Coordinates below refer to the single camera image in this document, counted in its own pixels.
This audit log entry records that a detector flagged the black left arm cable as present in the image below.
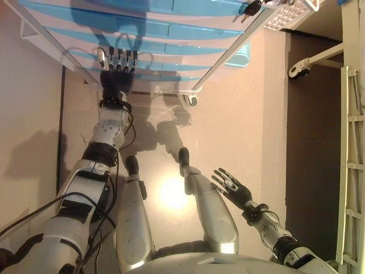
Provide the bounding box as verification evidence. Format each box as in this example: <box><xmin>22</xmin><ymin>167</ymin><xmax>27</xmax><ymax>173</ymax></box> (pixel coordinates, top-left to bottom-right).
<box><xmin>0</xmin><ymin>100</ymin><xmax>136</xmax><ymax>274</ymax></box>

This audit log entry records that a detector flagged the silver right robot leg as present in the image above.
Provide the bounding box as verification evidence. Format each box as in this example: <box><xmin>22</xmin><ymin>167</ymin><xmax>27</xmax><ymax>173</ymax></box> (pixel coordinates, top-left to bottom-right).
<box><xmin>177</xmin><ymin>146</ymin><xmax>240</xmax><ymax>255</ymax></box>

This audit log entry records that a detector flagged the black key in lock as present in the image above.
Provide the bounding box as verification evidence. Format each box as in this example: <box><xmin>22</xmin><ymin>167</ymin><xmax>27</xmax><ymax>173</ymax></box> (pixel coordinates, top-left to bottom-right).
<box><xmin>244</xmin><ymin>0</ymin><xmax>262</xmax><ymax>15</ymax></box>

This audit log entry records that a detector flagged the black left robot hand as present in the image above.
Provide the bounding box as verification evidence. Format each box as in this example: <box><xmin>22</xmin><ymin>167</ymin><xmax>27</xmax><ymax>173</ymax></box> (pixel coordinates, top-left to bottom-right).
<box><xmin>98</xmin><ymin>46</ymin><xmax>140</xmax><ymax>100</ymax></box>

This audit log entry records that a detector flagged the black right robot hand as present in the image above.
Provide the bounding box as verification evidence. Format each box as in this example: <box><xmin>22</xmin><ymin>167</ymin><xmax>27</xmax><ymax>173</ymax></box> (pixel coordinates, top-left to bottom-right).
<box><xmin>210</xmin><ymin>167</ymin><xmax>254</xmax><ymax>211</ymax></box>

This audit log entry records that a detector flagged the white hospital bed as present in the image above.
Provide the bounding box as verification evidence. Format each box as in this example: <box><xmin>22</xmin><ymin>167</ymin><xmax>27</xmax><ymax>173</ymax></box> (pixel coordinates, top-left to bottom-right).
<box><xmin>287</xmin><ymin>0</ymin><xmax>365</xmax><ymax>267</ymax></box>

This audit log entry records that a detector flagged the white cart side bin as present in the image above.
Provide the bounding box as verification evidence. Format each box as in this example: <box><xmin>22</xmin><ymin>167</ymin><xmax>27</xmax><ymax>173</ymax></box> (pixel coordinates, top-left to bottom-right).
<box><xmin>19</xmin><ymin>21</ymin><xmax>72</xmax><ymax>71</ymax></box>

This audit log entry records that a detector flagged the silver left robot leg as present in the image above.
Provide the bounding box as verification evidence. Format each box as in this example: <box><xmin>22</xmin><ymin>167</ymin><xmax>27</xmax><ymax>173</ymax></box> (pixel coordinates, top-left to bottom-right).
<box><xmin>115</xmin><ymin>155</ymin><xmax>157</xmax><ymax>274</ymax></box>

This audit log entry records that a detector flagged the bed caster wheel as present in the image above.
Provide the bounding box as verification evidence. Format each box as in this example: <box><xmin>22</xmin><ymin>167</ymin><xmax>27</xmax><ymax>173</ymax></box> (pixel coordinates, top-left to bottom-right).
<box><xmin>287</xmin><ymin>61</ymin><xmax>312</xmax><ymax>80</ymax></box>

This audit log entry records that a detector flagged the silver robot leg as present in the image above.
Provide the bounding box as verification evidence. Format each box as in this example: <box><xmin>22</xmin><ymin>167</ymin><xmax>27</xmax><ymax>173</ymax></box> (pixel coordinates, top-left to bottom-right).
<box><xmin>115</xmin><ymin>155</ymin><xmax>157</xmax><ymax>274</ymax></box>
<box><xmin>177</xmin><ymin>146</ymin><xmax>240</xmax><ymax>255</ymax></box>

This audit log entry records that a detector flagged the white medical cart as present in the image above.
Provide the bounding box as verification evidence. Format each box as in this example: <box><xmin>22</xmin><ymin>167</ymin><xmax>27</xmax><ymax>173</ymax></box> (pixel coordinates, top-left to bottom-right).
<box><xmin>5</xmin><ymin>0</ymin><xmax>266</xmax><ymax>108</ymax></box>

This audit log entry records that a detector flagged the cart caster wheel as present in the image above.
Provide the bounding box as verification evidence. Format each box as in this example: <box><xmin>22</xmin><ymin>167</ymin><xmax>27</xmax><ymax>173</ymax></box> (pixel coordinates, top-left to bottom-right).
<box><xmin>181</xmin><ymin>93</ymin><xmax>200</xmax><ymax>107</ymax></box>

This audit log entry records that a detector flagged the waste bin with blue lid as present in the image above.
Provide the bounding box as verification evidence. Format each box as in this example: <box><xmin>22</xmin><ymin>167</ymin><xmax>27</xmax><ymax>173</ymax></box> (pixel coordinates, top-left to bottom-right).
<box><xmin>224</xmin><ymin>39</ymin><xmax>252</xmax><ymax>70</ymax></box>

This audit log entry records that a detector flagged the white lattice basket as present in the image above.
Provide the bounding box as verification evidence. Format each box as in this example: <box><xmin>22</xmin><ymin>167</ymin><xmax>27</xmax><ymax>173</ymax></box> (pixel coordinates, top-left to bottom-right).
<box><xmin>262</xmin><ymin>0</ymin><xmax>321</xmax><ymax>31</ymax></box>

